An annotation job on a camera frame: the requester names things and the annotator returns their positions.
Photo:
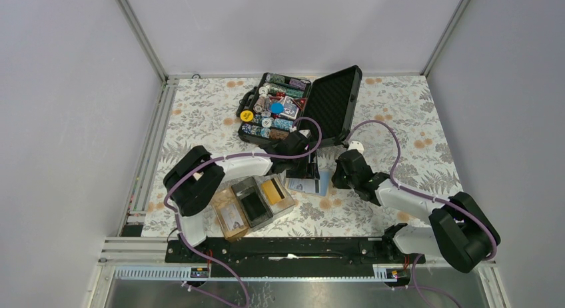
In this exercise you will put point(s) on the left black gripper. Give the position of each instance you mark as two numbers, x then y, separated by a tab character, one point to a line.
308	169

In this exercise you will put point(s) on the black poker chip case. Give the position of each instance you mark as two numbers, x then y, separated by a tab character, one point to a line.
329	100

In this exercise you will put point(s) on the blue round poker chip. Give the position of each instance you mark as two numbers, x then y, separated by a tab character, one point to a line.
276	108

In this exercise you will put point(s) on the floral patterned table mat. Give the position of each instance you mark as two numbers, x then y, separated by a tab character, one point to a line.
395	119

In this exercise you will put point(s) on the black VIP cards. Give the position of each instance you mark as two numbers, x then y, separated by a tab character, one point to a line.
254	208

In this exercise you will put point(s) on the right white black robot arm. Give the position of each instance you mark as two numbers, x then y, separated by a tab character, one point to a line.
456	228

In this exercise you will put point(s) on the silver magnetic stripe cards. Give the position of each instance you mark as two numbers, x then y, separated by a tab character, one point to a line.
232	218

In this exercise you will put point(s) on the white VIP card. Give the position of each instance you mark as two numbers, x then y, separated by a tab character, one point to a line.
300	186

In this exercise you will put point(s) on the yellow round poker chip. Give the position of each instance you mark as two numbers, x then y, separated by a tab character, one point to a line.
247	116

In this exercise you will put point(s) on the gold magnetic stripe cards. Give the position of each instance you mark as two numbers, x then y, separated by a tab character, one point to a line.
272	191

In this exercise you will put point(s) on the smoky black card holder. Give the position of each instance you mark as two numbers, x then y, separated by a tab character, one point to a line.
245	187

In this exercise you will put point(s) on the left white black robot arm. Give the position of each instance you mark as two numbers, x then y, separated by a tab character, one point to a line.
193	181

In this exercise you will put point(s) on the blue playing card deck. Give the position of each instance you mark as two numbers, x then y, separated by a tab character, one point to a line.
290	109

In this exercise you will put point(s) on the clear transparent card holder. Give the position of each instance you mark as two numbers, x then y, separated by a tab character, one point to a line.
286	206

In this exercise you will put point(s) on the amber transparent card holder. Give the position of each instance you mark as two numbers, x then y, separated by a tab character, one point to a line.
220	200

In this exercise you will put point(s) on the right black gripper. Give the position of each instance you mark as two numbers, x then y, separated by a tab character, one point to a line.
336	178

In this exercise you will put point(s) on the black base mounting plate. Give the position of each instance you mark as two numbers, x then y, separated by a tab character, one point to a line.
285	257

